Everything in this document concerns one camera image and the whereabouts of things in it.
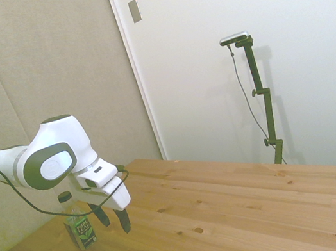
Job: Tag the silver exterior camera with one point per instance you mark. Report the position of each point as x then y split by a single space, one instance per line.
234 38

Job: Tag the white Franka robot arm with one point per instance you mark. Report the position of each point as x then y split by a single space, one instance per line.
53 142

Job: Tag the clear Pure Leaf tea bottle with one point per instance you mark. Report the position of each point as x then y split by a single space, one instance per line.
79 227

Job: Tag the grey wall switch plate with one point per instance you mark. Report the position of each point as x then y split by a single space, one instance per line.
134 11

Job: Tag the dark green camera stand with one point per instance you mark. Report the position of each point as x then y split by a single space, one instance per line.
262 99

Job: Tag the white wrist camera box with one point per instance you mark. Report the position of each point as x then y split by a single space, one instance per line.
97 174

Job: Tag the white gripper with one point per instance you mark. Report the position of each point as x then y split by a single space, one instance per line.
115 197

